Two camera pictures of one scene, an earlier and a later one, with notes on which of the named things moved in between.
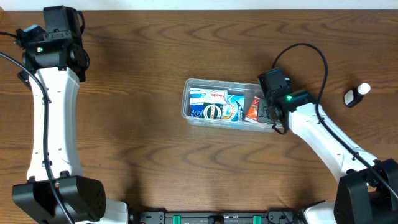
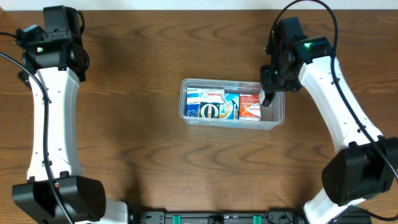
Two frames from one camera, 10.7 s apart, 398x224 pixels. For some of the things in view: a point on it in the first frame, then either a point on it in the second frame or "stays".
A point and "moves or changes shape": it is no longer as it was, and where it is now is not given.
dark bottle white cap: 352,96 moves or changes shape
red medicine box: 252,114 moves or changes shape
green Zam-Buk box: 212,111 moves or changes shape
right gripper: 267,101 to 268,83
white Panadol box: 204,95 stays
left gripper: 54,37 stays
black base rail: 217,217 stays
